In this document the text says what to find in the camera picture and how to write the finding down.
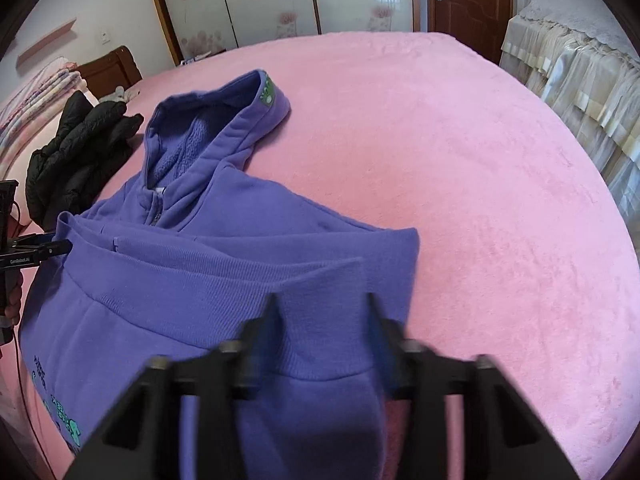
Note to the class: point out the folded pastel quilts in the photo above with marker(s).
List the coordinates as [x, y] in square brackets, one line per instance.
[35, 95]

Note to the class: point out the floral sliding door wardrobe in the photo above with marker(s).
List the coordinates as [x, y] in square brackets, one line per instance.
[280, 0]

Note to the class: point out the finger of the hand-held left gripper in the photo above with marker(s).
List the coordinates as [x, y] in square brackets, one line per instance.
[50, 249]

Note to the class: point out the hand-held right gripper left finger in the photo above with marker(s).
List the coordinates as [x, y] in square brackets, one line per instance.
[260, 340]

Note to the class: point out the pink blanket on bed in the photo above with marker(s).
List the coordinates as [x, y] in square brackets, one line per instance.
[475, 185]

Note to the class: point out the person's left hand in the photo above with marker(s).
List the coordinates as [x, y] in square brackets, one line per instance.
[12, 300]

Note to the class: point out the dark wooden headboard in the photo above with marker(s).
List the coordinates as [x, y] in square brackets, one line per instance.
[112, 70]

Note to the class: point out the pink wall shelf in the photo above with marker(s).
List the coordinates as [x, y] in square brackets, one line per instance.
[47, 40]

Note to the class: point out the purple zip hoodie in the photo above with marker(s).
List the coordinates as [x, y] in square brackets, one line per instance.
[225, 240]

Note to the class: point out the brown wooden door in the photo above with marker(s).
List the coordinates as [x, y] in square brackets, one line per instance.
[475, 5]

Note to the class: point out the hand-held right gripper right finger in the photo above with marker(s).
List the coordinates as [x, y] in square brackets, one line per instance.
[387, 350]

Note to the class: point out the black puffer jacket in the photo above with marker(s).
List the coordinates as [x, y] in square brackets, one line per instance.
[75, 160]

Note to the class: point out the lace covered furniture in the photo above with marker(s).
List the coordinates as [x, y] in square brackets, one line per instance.
[580, 70]

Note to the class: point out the white wall switch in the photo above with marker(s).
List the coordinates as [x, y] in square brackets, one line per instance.
[104, 36]

